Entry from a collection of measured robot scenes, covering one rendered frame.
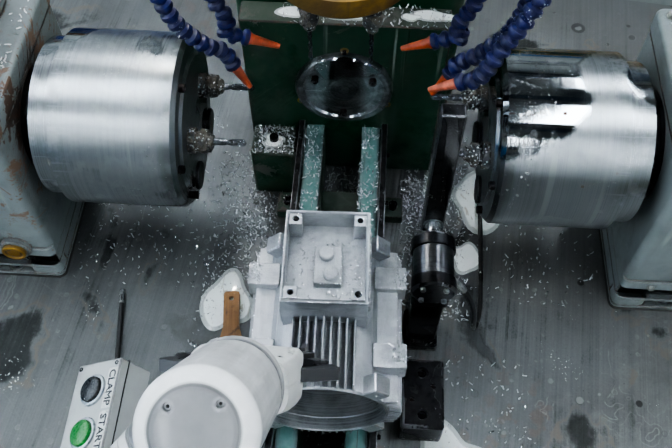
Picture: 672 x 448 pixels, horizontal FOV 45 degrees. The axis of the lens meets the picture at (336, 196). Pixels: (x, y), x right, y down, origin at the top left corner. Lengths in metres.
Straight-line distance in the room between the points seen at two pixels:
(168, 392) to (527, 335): 0.84
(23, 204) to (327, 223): 0.46
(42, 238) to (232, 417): 0.80
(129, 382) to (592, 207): 0.62
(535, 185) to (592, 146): 0.09
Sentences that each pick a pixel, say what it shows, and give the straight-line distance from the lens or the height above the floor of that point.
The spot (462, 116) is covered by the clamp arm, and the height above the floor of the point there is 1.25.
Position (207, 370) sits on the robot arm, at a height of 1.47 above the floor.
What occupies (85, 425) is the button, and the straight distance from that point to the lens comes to 0.97.
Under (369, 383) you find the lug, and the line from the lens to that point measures 0.93.
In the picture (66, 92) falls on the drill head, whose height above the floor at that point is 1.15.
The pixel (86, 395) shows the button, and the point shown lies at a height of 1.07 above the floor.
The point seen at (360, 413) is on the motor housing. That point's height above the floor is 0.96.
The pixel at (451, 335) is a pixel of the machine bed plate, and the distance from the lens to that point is 1.28.
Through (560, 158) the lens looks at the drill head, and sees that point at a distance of 1.07.
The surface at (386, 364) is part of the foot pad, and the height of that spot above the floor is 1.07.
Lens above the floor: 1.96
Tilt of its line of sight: 57 degrees down
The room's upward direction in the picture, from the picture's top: straight up
